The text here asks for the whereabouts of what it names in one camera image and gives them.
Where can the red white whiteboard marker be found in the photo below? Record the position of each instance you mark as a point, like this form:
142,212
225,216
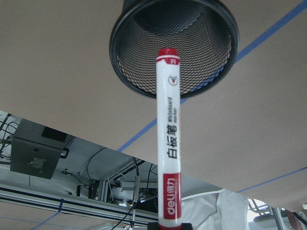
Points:
168,139

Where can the white plastic sheet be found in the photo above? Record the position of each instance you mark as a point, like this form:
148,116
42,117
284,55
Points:
216,210

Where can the grey control box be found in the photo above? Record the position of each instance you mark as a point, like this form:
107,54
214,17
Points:
36,149

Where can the far black mesh cup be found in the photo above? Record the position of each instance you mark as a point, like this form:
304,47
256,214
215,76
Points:
203,32

